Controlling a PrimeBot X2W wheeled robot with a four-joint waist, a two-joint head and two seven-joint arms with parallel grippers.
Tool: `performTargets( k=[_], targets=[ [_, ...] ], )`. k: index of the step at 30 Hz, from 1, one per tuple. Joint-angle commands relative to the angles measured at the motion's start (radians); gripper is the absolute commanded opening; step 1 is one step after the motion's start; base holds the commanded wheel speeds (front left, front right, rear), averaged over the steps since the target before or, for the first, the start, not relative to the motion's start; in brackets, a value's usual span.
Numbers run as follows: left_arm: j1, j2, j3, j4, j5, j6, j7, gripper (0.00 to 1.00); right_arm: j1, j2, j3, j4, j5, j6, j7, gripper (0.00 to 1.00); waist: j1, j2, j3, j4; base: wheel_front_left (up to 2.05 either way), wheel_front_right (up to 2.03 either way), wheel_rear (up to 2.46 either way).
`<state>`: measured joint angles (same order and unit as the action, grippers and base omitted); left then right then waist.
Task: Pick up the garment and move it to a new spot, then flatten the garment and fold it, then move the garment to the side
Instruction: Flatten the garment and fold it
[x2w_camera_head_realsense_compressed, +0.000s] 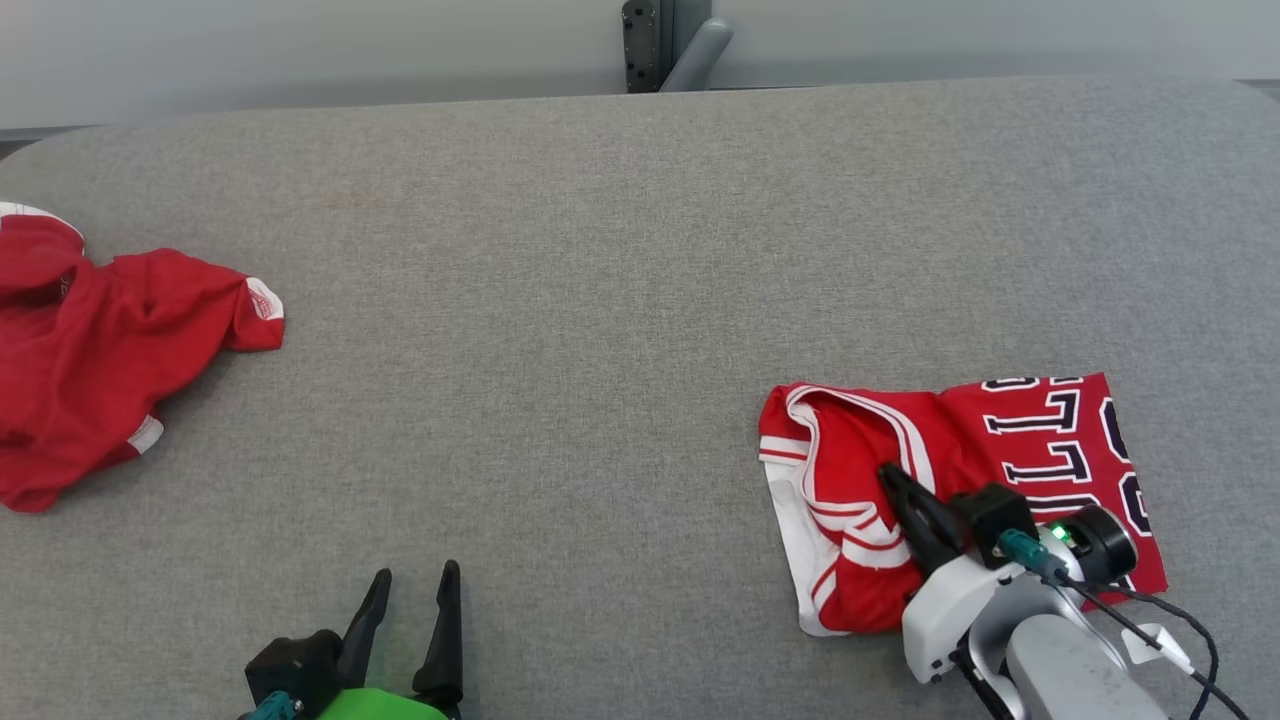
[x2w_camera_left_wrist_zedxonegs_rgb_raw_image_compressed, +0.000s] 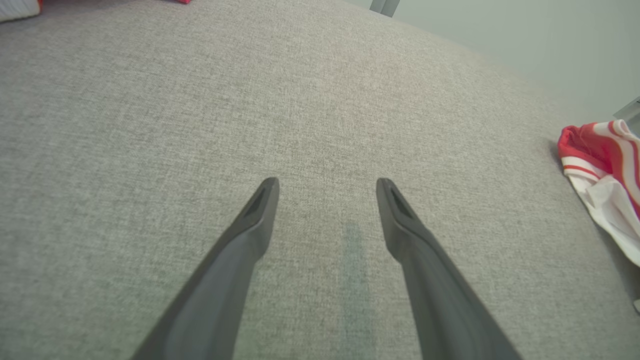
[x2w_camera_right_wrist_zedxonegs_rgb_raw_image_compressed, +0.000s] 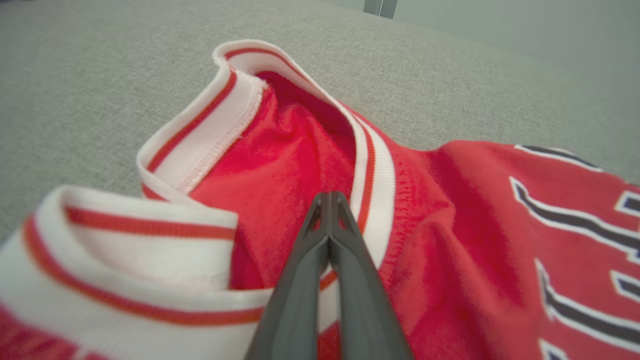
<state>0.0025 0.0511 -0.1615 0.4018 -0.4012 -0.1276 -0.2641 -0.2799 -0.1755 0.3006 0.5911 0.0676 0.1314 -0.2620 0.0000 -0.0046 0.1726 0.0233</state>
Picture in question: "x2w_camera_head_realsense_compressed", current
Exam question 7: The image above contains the white label on right cable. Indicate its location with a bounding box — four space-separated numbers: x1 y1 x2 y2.
1120 622 1197 677

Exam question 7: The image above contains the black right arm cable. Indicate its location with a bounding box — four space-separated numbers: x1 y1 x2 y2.
1040 570 1251 720

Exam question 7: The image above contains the plain red garment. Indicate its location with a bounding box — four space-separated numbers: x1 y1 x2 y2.
0 201 286 514

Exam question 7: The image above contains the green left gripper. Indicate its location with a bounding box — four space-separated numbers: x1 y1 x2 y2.
315 560 463 720

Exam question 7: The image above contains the red white lettered jersey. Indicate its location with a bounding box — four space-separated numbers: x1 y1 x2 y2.
758 373 1169 638

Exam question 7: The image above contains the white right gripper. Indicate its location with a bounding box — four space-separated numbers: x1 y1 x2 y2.
878 464 1031 686

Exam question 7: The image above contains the grey rounded metal tube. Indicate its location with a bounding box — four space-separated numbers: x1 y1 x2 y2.
658 17 736 93

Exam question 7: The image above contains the teal right camera connector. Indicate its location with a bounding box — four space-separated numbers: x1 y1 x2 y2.
997 530 1071 586

